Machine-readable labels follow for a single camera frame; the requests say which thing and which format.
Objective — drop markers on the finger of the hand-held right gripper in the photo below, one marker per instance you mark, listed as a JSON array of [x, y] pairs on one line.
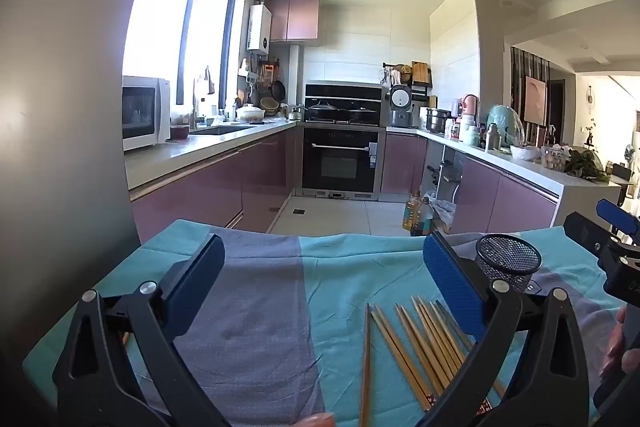
[[585, 234], [617, 214]]

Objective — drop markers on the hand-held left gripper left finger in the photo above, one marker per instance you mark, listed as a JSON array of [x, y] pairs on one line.
[[192, 287]]

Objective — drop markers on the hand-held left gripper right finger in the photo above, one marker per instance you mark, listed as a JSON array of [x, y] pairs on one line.
[[452, 282]]

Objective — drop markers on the bundle of wooden chopsticks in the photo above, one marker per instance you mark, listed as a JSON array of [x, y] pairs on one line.
[[437, 342]]

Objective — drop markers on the black mesh pen holder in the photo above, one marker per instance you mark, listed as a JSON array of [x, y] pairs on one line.
[[510, 257]]

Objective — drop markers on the person's right hand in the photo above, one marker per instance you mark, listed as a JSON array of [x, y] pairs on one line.
[[631, 332]]

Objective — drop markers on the person's left hand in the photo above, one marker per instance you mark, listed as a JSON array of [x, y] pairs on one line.
[[315, 420]]

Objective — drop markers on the leafy green vegetables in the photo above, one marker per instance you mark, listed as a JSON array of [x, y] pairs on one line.
[[587, 167]]

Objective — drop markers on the clear plastic bag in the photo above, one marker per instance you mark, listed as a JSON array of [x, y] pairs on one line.
[[444, 214]]

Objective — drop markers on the dark cooking oil bottle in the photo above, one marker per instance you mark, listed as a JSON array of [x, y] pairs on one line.
[[424, 219]]

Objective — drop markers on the teal and grey tablecloth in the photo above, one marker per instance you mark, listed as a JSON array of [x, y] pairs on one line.
[[260, 307]]

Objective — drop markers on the pink base cabinets with gap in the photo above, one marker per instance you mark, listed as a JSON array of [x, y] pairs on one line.
[[520, 207]]

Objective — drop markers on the clear plastic container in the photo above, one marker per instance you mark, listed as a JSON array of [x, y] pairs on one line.
[[554, 159]]

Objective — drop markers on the yellow cooking oil bottle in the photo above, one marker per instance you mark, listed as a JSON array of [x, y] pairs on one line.
[[410, 212]]

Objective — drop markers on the long pink base cabinets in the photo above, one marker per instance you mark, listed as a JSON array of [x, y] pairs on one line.
[[200, 192]]

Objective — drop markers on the white bowl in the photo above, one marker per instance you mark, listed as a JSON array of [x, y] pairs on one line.
[[525, 153]]

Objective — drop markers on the white kitchen countertop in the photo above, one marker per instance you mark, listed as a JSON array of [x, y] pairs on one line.
[[160, 157]]

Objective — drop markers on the white canister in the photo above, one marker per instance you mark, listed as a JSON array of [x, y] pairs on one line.
[[468, 132]]

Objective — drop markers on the red label bottle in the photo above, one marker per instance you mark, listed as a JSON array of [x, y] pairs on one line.
[[454, 131]]

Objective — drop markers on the dark red bowl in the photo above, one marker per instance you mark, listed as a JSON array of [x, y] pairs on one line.
[[179, 133]]

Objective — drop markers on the steel stock pot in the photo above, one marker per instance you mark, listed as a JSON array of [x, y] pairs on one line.
[[437, 121]]

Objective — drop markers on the black built-in oven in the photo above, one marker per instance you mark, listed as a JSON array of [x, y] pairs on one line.
[[340, 162]]

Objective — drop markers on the dark slatted room divider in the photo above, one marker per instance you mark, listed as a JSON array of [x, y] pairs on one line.
[[517, 77]]

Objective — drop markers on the pink electric kettle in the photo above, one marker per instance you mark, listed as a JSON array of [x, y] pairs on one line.
[[469, 107]]

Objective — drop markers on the steel sink faucet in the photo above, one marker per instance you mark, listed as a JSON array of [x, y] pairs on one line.
[[194, 112]]

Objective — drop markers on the white microwave oven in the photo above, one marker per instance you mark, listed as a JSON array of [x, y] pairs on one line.
[[145, 112]]

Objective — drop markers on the grey rice cooker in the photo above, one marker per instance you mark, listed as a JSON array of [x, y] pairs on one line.
[[401, 107]]

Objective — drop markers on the white casserole pot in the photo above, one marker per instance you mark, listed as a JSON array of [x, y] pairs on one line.
[[250, 113]]

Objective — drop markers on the black lidded wok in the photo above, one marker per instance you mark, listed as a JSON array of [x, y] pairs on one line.
[[364, 114], [324, 111]]

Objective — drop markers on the woven basket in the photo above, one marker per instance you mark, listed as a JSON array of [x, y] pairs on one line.
[[270, 105]]

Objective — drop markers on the wooden cutting board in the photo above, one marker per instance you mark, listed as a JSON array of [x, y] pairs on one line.
[[421, 73]]

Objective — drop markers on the hanging black frying pan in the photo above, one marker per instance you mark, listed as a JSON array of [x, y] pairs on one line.
[[278, 91]]

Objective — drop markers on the black stove hood unit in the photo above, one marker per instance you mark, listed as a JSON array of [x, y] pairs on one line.
[[342, 91]]

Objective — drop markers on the large kitchen window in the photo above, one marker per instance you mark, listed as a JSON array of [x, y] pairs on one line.
[[155, 32]]

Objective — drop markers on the wall clock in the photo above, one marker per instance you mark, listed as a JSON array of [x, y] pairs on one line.
[[591, 99]]

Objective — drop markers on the pink wall painting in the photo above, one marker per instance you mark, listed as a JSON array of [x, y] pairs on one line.
[[535, 101]]

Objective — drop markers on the black wall rack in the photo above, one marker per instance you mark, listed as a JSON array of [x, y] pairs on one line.
[[395, 74]]

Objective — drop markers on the white wall water heater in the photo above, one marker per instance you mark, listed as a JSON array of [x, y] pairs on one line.
[[259, 27]]

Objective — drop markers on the pink wall cabinets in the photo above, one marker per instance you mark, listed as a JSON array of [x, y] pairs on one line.
[[295, 19]]

